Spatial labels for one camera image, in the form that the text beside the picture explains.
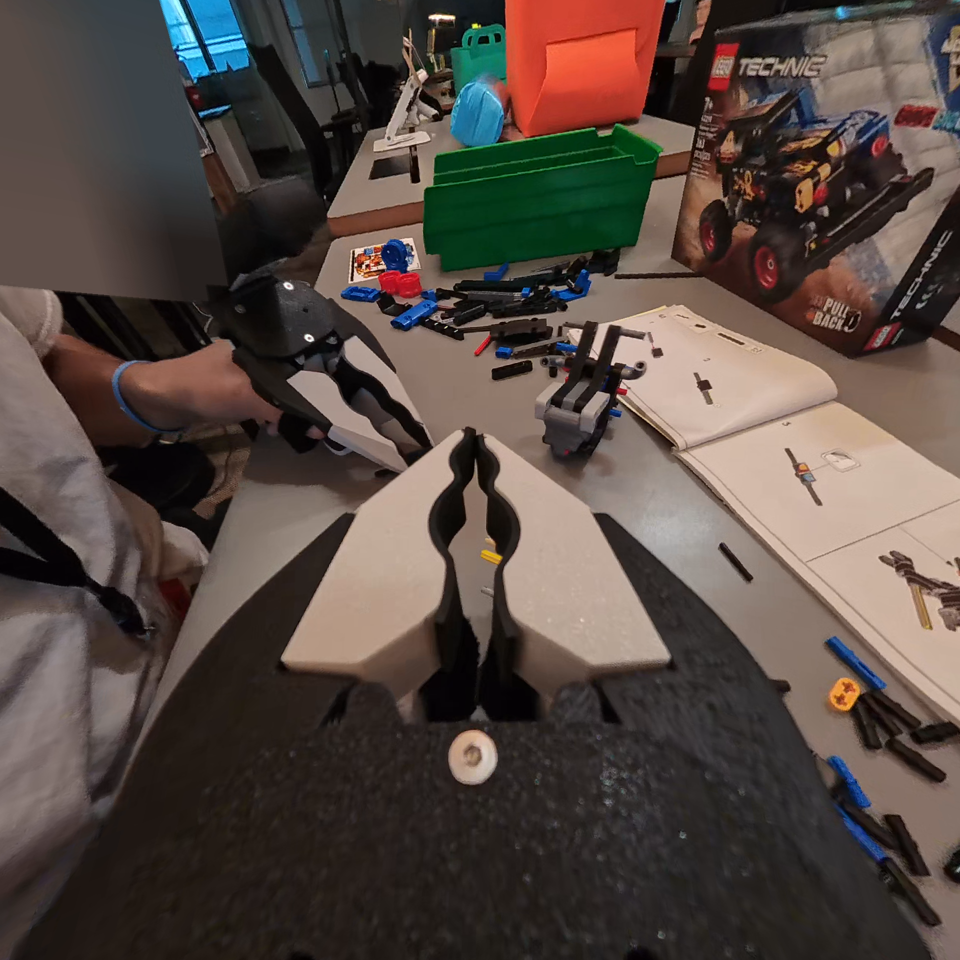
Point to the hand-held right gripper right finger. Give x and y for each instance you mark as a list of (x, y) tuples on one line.
[(577, 592)]

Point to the blue lego pin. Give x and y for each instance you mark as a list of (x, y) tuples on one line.
[(862, 834), (849, 781), (855, 663)]

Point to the green tote bag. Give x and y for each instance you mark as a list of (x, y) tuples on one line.
[(480, 52)]

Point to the black office chair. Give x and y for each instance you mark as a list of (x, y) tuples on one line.
[(277, 217)]

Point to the orange box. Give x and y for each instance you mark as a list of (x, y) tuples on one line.
[(577, 67)]

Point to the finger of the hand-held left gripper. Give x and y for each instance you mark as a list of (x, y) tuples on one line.
[(375, 364), (341, 420)]

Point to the long black lego axle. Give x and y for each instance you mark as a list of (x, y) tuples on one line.
[(660, 275)]

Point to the person's left hand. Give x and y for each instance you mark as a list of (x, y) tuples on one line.
[(202, 386)]

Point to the colourful sticker sheet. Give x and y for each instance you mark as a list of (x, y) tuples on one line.
[(367, 262)]

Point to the lego instruction booklet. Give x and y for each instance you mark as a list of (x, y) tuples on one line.
[(757, 405)]

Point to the small blue lego panel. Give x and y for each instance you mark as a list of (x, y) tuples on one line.
[(360, 293)]

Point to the blue plastic bag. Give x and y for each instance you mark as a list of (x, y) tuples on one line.
[(478, 112)]

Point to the red lego wheel hub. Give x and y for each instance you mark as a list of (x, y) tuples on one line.
[(409, 285), (388, 283)]

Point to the pile of lego pieces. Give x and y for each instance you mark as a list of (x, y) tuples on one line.
[(517, 300)]

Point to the blue lego wheel hub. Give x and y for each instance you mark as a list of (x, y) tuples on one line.
[(395, 256)]

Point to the large blue lego panel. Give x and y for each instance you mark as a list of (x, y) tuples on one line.
[(414, 313)]

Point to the small red item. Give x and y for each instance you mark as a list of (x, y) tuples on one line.
[(176, 600)]

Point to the window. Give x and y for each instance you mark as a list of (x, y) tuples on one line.
[(210, 37)]

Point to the small yellow lego axle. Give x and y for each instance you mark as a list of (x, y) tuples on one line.
[(491, 556)]

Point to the white desk stand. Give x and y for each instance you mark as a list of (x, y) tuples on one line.
[(405, 105)]

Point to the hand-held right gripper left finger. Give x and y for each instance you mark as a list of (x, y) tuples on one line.
[(375, 585)]

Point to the cluster of black lego pins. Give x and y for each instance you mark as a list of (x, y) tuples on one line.
[(911, 757)]

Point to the blue wristband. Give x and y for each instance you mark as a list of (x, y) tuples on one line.
[(124, 397)]

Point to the grey black lego vehicle assembly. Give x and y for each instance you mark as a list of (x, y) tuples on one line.
[(577, 405)]

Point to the lego set box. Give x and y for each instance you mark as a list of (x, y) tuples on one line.
[(840, 187)]

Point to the green plastic bin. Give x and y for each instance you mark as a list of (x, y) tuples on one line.
[(525, 202)]

